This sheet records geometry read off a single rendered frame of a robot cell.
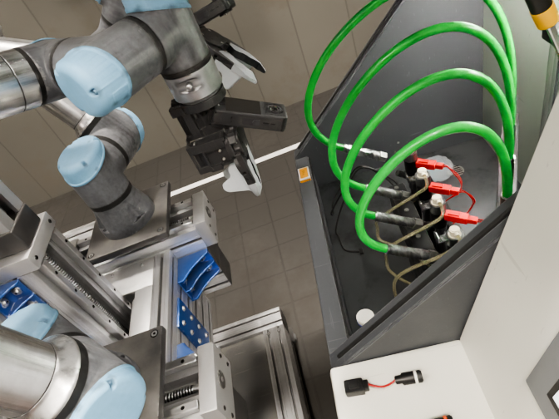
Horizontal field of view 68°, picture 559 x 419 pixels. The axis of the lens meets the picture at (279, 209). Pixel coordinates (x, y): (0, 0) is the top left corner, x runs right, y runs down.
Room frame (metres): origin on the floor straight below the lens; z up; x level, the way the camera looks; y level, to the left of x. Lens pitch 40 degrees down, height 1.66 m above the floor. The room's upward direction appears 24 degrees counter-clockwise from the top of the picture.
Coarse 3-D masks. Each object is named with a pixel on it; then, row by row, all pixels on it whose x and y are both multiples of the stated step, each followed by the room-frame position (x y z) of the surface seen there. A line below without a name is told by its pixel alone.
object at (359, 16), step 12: (372, 0) 0.66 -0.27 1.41; (384, 0) 0.65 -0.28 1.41; (492, 0) 0.61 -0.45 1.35; (360, 12) 0.66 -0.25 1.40; (492, 12) 0.62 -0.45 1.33; (348, 24) 0.66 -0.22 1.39; (504, 24) 0.61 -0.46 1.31; (336, 36) 0.67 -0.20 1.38; (504, 36) 0.61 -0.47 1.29; (324, 60) 0.67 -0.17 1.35; (312, 72) 0.68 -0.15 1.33; (516, 72) 0.61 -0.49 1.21; (312, 84) 0.68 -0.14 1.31; (516, 84) 0.61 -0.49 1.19; (312, 96) 0.68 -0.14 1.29; (516, 96) 0.60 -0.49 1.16; (312, 120) 0.68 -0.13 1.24; (312, 132) 0.68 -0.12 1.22; (324, 144) 0.68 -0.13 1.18
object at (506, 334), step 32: (544, 128) 0.29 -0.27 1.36; (544, 160) 0.28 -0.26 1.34; (544, 192) 0.26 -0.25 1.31; (512, 224) 0.29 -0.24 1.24; (544, 224) 0.25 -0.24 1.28; (512, 256) 0.27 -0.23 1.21; (544, 256) 0.23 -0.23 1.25; (480, 288) 0.31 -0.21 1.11; (512, 288) 0.25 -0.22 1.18; (544, 288) 0.21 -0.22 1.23; (480, 320) 0.29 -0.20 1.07; (512, 320) 0.23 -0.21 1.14; (544, 320) 0.20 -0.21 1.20; (480, 352) 0.26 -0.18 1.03; (512, 352) 0.21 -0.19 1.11; (480, 384) 0.24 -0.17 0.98; (512, 384) 0.19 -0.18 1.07; (512, 416) 0.17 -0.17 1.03
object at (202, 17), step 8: (216, 0) 0.85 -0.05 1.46; (224, 0) 0.85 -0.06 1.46; (232, 0) 0.86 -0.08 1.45; (208, 8) 0.86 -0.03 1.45; (216, 8) 0.85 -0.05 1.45; (224, 8) 0.84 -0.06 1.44; (200, 16) 0.86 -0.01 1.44; (208, 16) 0.86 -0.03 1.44; (216, 16) 0.86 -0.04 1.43; (200, 24) 0.87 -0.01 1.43
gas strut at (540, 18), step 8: (528, 0) 0.33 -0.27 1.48; (536, 0) 0.32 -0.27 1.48; (544, 0) 0.32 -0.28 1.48; (552, 0) 0.32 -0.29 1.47; (528, 8) 0.33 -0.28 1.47; (536, 8) 0.32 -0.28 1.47; (544, 8) 0.32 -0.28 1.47; (552, 8) 0.32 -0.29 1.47; (536, 16) 0.32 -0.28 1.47; (544, 16) 0.32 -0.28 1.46; (552, 16) 0.32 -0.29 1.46; (536, 24) 0.33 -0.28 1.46; (544, 24) 0.32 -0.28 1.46; (552, 24) 0.32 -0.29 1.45; (552, 32) 0.32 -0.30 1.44; (552, 40) 0.32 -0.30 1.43
